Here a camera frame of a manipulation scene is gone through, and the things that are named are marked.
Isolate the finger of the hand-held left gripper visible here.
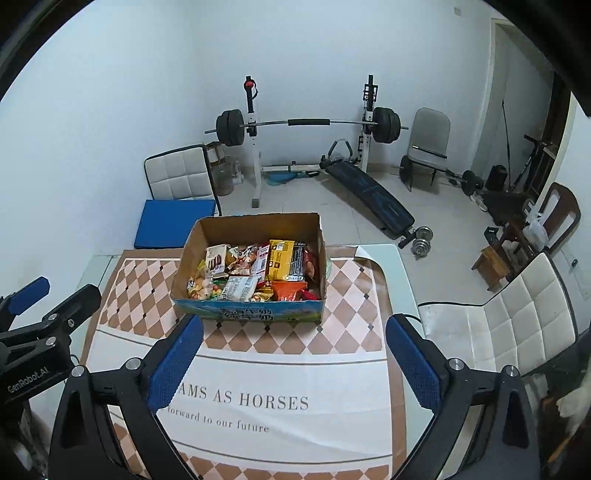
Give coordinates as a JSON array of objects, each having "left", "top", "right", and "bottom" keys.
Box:
[
  {"left": 0, "top": 284, "right": 102, "bottom": 347},
  {"left": 0, "top": 276, "right": 51, "bottom": 319}
]

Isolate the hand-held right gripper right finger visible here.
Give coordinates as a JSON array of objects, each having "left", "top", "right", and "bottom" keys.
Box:
[{"left": 385, "top": 314, "right": 541, "bottom": 480}]

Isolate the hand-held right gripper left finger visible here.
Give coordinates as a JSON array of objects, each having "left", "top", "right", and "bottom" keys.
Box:
[{"left": 48, "top": 314, "right": 205, "bottom": 480}]

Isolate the yellow biscuit packet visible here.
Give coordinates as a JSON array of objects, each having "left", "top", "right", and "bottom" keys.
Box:
[{"left": 187, "top": 261, "right": 215, "bottom": 301}]

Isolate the cardboard box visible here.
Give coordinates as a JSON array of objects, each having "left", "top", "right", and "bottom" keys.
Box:
[{"left": 171, "top": 212, "right": 328, "bottom": 326}]

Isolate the white snack packet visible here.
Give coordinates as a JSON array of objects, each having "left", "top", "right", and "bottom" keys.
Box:
[{"left": 225, "top": 275, "right": 259, "bottom": 302}]

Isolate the chocolate wafer box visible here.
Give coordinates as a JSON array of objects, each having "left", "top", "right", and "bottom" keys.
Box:
[{"left": 205, "top": 244, "right": 228, "bottom": 274}]

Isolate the checkered tablecloth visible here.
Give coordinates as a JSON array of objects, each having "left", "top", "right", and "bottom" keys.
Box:
[{"left": 76, "top": 244, "right": 407, "bottom": 480}]

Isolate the white padded chair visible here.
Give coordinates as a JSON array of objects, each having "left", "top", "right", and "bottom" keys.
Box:
[
  {"left": 144, "top": 144, "right": 222, "bottom": 217},
  {"left": 418, "top": 251, "right": 580, "bottom": 374}
]

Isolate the orange panda snack packet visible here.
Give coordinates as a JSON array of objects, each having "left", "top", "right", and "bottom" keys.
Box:
[{"left": 226, "top": 244, "right": 257, "bottom": 275}]

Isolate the wooden stool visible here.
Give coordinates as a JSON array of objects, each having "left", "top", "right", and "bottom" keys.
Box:
[{"left": 471, "top": 246, "right": 511, "bottom": 292}]

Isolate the blue cushion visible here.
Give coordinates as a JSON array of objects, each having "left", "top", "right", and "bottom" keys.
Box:
[{"left": 134, "top": 199, "right": 218, "bottom": 250}]

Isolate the black snack packet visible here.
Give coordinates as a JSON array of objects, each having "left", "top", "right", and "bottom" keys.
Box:
[{"left": 291, "top": 240, "right": 309, "bottom": 281}]

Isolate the white cloth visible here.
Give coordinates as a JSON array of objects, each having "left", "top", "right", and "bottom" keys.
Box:
[{"left": 555, "top": 369, "right": 591, "bottom": 439}]

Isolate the dark sit-up bench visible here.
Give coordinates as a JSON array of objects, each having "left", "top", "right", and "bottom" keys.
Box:
[{"left": 320, "top": 138, "right": 415, "bottom": 239}]

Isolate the white plastic bag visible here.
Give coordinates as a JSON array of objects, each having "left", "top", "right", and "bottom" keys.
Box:
[{"left": 526, "top": 208, "right": 549, "bottom": 252}]

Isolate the black bag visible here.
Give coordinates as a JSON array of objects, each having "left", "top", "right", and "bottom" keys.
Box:
[{"left": 480, "top": 189, "right": 536, "bottom": 227}]

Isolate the clear plastic jar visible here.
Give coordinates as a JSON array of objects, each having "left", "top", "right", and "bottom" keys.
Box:
[{"left": 215, "top": 157, "right": 237, "bottom": 197}]

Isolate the small black barbell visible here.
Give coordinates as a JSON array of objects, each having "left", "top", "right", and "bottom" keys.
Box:
[{"left": 392, "top": 154, "right": 485, "bottom": 195}]

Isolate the black speaker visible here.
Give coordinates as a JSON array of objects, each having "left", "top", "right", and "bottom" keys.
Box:
[{"left": 485, "top": 165, "right": 509, "bottom": 192}]

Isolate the white barbell rack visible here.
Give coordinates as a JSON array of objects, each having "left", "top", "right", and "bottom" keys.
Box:
[{"left": 242, "top": 75, "right": 377, "bottom": 208}]

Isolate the wooden chair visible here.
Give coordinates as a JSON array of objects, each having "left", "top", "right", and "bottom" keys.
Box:
[{"left": 503, "top": 182, "right": 583, "bottom": 259}]

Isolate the grey chair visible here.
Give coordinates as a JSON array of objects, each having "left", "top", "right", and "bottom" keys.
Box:
[{"left": 406, "top": 107, "right": 452, "bottom": 192}]

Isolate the thin black rod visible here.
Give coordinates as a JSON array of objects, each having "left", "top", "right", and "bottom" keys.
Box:
[{"left": 501, "top": 99, "right": 514, "bottom": 190}]

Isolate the dark wooden rack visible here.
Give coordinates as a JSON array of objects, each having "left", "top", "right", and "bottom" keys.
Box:
[{"left": 524, "top": 134, "right": 561, "bottom": 199}]

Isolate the long barbell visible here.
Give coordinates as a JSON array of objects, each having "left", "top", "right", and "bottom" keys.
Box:
[{"left": 204, "top": 107, "right": 409, "bottom": 147}]

